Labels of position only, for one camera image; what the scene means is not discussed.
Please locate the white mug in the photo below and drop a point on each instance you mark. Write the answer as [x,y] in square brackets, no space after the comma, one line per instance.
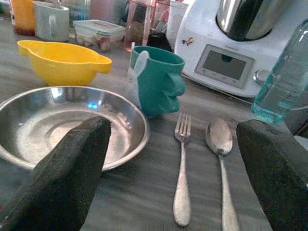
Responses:
[51,24]

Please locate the orange capped clear bottle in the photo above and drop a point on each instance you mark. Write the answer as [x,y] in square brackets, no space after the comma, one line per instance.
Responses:
[77,12]

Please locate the yellow plastic bowl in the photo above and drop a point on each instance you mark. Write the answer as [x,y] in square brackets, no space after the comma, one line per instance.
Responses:
[62,67]

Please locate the stainless steel plate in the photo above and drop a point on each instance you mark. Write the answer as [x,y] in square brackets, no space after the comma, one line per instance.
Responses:
[36,120]

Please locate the clear teal capped water bottle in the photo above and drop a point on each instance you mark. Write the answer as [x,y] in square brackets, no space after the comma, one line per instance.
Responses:
[284,84]

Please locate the silver spoon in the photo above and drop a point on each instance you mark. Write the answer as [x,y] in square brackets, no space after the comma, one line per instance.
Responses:
[220,137]

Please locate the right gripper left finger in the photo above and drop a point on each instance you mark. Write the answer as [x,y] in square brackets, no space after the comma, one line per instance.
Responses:
[60,180]

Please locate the silver fork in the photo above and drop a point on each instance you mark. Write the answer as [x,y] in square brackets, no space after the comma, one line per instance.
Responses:
[182,192]

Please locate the white kitchen machine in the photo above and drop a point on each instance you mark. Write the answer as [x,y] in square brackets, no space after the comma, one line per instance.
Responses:
[199,31]

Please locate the small black object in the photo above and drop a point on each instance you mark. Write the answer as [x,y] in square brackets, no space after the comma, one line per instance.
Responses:
[158,41]

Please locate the teal mug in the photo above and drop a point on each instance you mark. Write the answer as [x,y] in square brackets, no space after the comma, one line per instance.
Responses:
[158,84]

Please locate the orange sauce bottle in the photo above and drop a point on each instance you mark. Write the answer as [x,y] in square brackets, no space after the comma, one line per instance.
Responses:
[22,16]

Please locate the pink clear bottle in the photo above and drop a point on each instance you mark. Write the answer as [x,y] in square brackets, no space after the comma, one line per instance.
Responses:
[139,24]

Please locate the small clear lidded container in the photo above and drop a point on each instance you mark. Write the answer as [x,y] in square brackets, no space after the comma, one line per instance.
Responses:
[96,31]

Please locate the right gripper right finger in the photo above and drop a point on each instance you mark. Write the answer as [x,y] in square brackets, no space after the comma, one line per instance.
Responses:
[276,180]

